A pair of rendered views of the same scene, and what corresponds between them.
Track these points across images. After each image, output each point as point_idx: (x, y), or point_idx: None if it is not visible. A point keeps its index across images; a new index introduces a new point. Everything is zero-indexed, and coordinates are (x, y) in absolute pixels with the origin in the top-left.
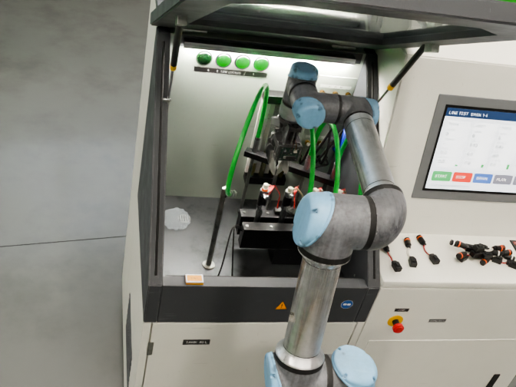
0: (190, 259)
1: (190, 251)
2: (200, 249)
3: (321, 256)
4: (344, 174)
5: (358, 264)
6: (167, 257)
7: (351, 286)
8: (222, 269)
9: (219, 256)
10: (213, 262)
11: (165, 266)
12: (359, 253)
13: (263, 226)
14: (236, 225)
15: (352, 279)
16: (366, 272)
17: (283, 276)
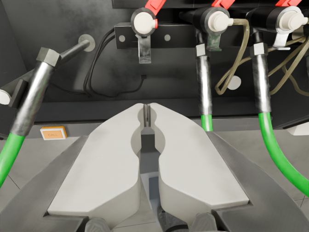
0: (60, 31)
1: (58, 14)
2: (72, 8)
3: None
4: None
5: (282, 93)
6: (28, 29)
7: (248, 129)
8: (105, 48)
9: (102, 24)
10: (94, 35)
11: (31, 47)
12: (293, 89)
13: (153, 37)
14: (94, 62)
15: (256, 118)
16: (279, 121)
17: (183, 58)
